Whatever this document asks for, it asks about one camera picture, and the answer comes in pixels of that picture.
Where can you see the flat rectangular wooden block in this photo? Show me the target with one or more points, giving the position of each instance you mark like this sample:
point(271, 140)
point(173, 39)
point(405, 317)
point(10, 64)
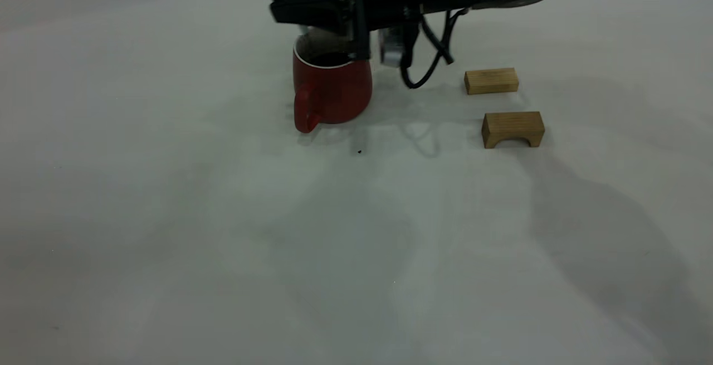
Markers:
point(490, 81)

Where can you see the red ceramic coffee cup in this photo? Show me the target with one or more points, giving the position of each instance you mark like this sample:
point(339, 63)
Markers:
point(334, 92)

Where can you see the arched wooden block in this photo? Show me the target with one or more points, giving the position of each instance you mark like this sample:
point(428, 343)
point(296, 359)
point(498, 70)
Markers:
point(512, 125)

